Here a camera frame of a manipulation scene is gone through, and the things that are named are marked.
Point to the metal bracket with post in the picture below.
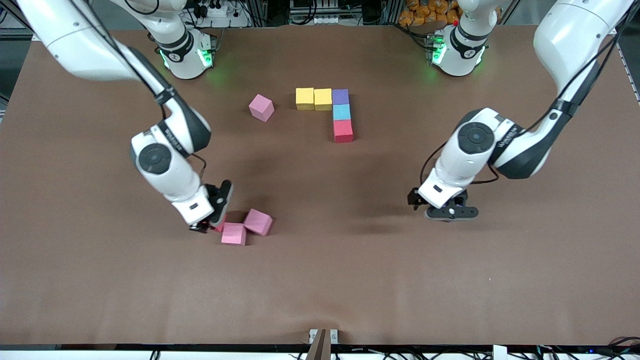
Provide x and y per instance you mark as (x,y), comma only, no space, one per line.
(322,345)

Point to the red foam cube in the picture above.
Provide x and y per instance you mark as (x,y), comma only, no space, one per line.
(343,131)
(219,226)

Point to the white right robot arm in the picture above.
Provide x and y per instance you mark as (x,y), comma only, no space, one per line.
(165,165)

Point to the brown table cover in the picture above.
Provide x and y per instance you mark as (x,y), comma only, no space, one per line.
(320,280)

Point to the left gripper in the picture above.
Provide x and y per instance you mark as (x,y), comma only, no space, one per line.
(414,198)

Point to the light blue foam cube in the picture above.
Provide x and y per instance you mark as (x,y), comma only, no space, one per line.
(342,112)

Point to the aluminium table edge rail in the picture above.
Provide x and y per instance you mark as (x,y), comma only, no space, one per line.
(631,75)

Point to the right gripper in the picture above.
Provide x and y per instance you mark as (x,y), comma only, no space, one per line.
(200,227)

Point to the light pink foam cube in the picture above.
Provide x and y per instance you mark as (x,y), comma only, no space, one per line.
(258,221)
(261,107)

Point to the yellow foam cube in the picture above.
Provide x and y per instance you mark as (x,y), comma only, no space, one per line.
(323,99)
(305,98)

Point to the bag of oranges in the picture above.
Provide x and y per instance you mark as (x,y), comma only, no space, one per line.
(420,12)

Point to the white power strip with plugs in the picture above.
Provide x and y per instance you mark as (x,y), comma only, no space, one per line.
(230,22)

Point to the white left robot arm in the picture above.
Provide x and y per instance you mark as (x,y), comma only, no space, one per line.
(470,150)

